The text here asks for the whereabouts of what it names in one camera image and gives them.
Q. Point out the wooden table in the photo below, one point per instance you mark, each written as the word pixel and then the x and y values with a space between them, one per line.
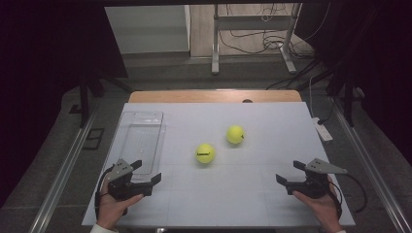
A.
pixel 200 96

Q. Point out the white table mat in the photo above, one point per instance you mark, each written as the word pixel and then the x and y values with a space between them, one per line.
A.
pixel 226 194

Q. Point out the white power strip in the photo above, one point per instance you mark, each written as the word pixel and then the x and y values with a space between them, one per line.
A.
pixel 323 130

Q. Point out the clear plastic container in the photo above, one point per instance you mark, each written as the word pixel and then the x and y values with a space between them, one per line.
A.
pixel 142 142

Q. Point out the grey metal desk frame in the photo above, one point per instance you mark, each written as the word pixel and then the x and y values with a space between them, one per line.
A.
pixel 215 48

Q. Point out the dark curtain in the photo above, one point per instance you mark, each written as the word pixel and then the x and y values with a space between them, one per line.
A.
pixel 48 64
pixel 382 64

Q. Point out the person's right hand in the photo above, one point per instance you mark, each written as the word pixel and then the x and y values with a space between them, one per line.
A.
pixel 322 208

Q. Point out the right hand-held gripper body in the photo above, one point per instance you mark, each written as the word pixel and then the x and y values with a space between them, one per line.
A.
pixel 312 186

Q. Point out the black metal stand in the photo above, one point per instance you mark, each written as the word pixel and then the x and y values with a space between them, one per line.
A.
pixel 85 100
pixel 348 103

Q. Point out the person's left hand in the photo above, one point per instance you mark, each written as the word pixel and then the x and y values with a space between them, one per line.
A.
pixel 111 210

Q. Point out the yellow tennis ball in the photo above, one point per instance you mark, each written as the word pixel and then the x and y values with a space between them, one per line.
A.
pixel 235 134
pixel 205 153

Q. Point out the aluminium floor rail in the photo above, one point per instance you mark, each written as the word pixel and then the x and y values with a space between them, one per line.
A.
pixel 64 171
pixel 372 168

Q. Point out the white cabinet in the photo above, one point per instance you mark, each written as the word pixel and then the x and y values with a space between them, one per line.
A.
pixel 149 29

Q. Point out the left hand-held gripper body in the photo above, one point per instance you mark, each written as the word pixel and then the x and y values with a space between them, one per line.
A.
pixel 121 186

